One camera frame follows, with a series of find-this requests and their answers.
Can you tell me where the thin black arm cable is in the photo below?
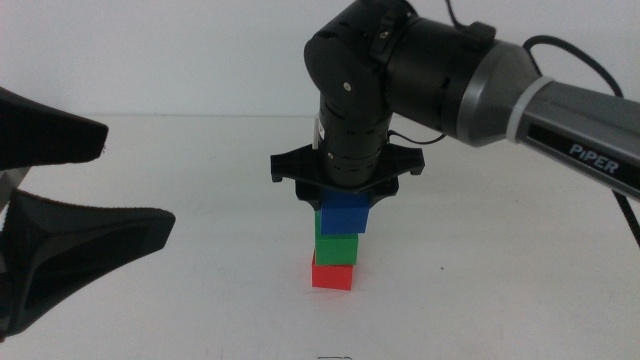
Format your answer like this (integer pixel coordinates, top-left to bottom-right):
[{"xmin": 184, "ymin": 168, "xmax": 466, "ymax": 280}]
[{"xmin": 444, "ymin": 0, "xmax": 640, "ymax": 249}]

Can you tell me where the red cube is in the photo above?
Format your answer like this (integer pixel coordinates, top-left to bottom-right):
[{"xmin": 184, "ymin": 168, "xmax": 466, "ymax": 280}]
[{"xmin": 310, "ymin": 249, "xmax": 355, "ymax": 292}]

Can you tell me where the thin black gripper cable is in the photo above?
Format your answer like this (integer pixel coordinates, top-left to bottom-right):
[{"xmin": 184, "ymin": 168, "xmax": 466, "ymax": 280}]
[{"xmin": 387, "ymin": 128, "xmax": 447, "ymax": 147}]

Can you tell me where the blue cube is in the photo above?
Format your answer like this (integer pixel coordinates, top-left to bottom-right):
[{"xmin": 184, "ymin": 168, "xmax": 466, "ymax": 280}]
[{"xmin": 319, "ymin": 188, "xmax": 371, "ymax": 236}]

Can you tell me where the green cube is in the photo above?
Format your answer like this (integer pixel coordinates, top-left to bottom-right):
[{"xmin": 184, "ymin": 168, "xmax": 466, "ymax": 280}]
[{"xmin": 313, "ymin": 209, "xmax": 360, "ymax": 267}]

